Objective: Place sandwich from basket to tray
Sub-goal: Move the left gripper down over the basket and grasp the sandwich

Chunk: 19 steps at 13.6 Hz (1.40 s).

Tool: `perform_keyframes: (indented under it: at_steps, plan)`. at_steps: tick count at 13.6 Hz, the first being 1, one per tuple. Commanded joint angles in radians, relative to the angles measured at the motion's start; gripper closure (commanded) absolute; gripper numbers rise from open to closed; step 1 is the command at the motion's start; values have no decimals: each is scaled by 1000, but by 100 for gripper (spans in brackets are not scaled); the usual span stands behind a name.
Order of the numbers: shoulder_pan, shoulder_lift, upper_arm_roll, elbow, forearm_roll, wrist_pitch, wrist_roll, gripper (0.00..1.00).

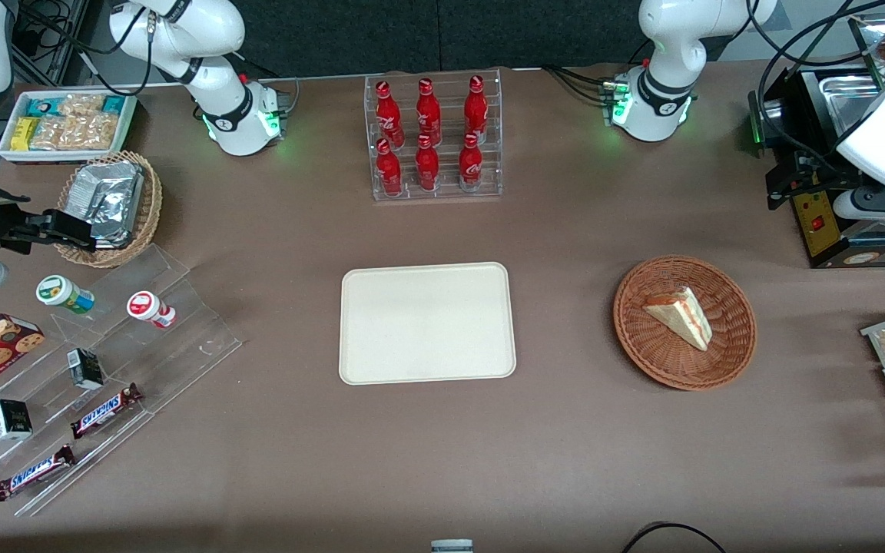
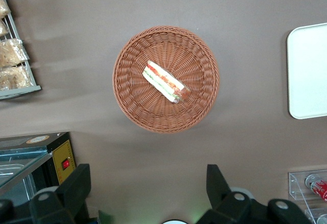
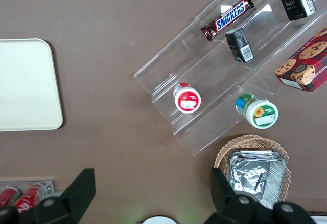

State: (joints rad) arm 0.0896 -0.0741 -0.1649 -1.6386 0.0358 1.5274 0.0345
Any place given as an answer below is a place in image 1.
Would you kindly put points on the red lid cup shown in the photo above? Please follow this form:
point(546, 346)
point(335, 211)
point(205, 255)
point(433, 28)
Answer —
point(144, 306)

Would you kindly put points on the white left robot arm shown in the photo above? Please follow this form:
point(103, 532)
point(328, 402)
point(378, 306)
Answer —
point(673, 38)

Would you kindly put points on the brown wicker basket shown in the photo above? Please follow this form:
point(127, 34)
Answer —
point(657, 353)

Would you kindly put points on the small black carton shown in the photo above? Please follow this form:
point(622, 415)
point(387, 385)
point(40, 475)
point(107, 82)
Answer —
point(11, 419)
point(86, 369)

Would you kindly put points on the clear cracker bag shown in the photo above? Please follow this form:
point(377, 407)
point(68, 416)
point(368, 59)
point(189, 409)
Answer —
point(51, 134)
point(97, 132)
point(81, 104)

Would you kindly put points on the triangular sandwich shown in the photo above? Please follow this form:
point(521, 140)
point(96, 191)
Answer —
point(681, 315)

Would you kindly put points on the red cola bottle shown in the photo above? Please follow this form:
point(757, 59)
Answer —
point(427, 169)
point(476, 111)
point(429, 115)
point(389, 173)
point(389, 115)
point(471, 167)

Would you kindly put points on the green lid cup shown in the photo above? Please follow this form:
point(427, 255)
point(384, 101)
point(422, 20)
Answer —
point(58, 292)

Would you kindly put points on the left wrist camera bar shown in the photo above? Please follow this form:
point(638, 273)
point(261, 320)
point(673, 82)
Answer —
point(884, 201)

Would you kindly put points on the cream plastic tray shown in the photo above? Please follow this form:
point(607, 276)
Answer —
point(427, 322)

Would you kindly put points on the black glass food warmer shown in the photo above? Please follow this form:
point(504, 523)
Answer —
point(823, 230)

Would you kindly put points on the clear acrylic bottle rack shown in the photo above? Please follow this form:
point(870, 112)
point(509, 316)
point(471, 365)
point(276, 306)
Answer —
point(446, 192)

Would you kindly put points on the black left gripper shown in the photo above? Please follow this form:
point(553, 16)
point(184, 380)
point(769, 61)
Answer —
point(817, 176)

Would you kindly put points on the small grey object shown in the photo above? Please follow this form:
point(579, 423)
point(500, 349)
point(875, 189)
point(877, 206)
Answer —
point(452, 547)

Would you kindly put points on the teal snack packet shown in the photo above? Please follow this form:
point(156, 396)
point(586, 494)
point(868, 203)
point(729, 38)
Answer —
point(113, 104)
point(43, 106)

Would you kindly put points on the yellow snack packet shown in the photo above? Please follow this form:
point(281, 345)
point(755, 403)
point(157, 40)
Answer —
point(24, 133)

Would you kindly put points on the light tan wicker basket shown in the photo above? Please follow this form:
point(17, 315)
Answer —
point(150, 207)

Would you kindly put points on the clear acrylic stepped display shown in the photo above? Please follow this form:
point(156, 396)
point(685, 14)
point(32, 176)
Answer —
point(181, 353)

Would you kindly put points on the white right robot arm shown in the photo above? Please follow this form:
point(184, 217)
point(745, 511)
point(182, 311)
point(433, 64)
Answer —
point(197, 31)

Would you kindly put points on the silver foil packet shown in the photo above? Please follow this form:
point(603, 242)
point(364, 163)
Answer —
point(108, 200)

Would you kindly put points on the white rectangular snack tray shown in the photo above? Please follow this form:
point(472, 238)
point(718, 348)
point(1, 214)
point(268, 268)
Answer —
point(66, 156)

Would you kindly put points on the Snickers chocolate bar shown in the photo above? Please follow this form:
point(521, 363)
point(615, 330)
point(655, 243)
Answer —
point(104, 411)
point(34, 473)

